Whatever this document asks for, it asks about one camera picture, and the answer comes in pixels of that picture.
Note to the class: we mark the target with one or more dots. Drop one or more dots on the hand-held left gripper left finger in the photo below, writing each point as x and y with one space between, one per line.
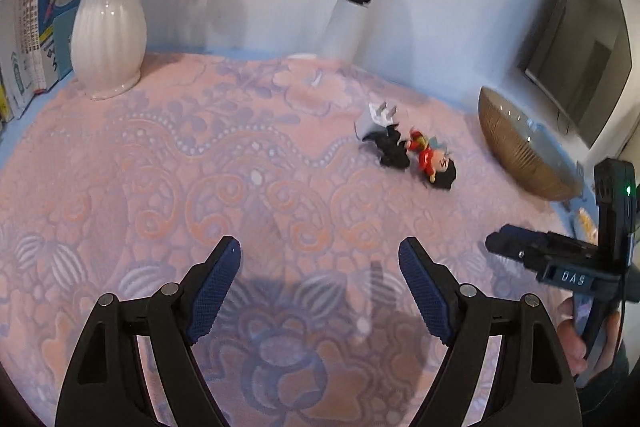
212 297

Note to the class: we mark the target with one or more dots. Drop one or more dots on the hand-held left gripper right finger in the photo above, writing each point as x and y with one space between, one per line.
425 294

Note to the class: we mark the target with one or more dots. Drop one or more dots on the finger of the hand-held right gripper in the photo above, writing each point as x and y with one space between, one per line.
555 244
512 251

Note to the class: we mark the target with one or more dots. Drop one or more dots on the brown ribbed bowl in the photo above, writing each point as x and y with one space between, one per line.
520 157

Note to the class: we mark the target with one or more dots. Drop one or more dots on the red figurine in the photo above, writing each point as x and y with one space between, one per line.
430 159

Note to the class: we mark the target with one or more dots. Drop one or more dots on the white charger plug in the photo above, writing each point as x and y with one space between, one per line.
370 122

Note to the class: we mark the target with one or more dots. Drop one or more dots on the person's right hand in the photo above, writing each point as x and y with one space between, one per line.
570 332

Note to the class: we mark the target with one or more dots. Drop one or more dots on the plate with food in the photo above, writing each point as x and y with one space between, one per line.
585 222

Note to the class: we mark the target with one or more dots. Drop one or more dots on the pink patterned blanket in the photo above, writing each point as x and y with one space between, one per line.
175 167

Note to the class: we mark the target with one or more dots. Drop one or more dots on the black flat screen monitor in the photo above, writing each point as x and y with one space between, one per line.
580 52

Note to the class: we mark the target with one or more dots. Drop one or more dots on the white ribbed vase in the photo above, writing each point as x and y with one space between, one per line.
107 37

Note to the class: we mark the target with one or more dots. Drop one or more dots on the blue cover book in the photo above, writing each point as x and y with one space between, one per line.
57 22

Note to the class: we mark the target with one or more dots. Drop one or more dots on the white spine book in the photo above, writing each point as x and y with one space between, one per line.
31 32

